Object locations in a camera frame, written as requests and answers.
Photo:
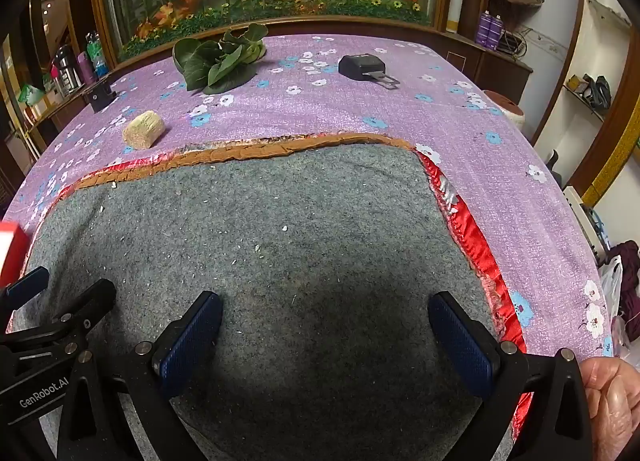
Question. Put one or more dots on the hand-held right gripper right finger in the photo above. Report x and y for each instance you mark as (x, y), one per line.
(462, 346)

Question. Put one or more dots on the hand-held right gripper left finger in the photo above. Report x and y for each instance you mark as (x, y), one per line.
(192, 336)

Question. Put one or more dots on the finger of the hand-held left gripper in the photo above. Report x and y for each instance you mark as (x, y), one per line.
(27, 286)
(92, 298)

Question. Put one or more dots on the white tray red rim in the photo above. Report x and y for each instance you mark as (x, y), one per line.
(10, 251)

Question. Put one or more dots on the person's right hand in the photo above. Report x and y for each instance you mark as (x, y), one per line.
(612, 406)

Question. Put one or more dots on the grey felt mat red trim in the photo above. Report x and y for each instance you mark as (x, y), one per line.
(300, 251)

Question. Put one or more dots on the white plastic bag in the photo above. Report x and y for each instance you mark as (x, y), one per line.
(612, 286)

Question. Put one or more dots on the beige sugarcane piece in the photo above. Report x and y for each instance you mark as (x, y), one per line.
(144, 128)

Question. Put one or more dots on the dark purple cloth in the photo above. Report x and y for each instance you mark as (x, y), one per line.
(629, 266)

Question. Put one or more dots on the green bag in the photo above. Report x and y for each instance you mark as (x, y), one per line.
(29, 94)

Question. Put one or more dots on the black cylindrical holder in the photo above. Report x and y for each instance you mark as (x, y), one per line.
(102, 100)

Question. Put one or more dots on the steel thermos flask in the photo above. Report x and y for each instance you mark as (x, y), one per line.
(66, 70)

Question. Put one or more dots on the pink bottle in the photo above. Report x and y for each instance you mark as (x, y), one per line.
(83, 67)

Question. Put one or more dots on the white round container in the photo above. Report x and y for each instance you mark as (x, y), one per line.
(507, 110)

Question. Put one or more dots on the green plastic bottle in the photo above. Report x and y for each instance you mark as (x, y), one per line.
(96, 55)

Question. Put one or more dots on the purple floral tablecloth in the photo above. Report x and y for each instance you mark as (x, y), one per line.
(350, 111)

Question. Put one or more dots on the green bok choy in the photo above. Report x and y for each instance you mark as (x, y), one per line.
(220, 66)

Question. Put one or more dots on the black belt buckle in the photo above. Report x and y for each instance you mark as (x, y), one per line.
(360, 66)

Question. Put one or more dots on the wall shelf with dark bag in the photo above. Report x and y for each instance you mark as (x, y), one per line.
(595, 91)

